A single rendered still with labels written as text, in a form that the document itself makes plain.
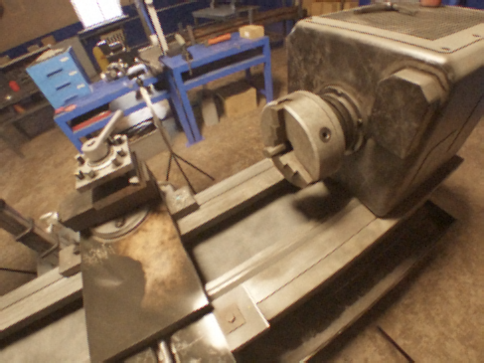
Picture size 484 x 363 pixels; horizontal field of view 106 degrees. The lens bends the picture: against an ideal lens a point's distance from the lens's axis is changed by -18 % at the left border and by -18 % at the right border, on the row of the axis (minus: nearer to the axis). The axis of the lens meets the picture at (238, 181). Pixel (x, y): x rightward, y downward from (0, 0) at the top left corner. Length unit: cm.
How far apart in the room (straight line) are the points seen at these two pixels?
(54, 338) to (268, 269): 82
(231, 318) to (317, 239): 35
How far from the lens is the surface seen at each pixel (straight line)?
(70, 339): 105
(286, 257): 70
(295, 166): 57
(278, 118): 55
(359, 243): 77
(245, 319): 62
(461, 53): 60
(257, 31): 263
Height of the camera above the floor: 148
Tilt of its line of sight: 47 degrees down
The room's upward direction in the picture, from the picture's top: 13 degrees counter-clockwise
